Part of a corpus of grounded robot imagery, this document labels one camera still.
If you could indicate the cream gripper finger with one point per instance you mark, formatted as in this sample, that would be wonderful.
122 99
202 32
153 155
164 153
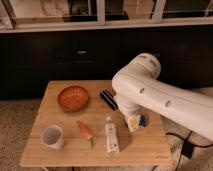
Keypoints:
133 122

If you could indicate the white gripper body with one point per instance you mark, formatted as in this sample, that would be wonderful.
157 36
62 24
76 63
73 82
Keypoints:
127 107

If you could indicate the white ceramic cup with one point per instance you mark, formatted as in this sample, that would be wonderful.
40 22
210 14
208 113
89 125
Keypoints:
52 137

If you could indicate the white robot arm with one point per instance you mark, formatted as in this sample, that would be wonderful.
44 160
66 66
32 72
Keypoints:
136 86

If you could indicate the blue sponge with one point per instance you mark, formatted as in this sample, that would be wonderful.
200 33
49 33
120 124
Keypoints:
142 122

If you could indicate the white tube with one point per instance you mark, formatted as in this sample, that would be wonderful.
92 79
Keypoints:
112 139

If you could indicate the orange toy carrot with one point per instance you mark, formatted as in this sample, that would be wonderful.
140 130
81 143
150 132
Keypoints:
86 132

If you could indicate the wooden table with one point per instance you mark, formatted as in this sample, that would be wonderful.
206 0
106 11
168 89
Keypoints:
147 146

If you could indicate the orange bowl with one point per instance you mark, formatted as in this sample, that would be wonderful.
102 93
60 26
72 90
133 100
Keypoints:
73 98

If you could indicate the dark cabinet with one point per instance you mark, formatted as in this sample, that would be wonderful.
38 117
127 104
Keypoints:
28 61

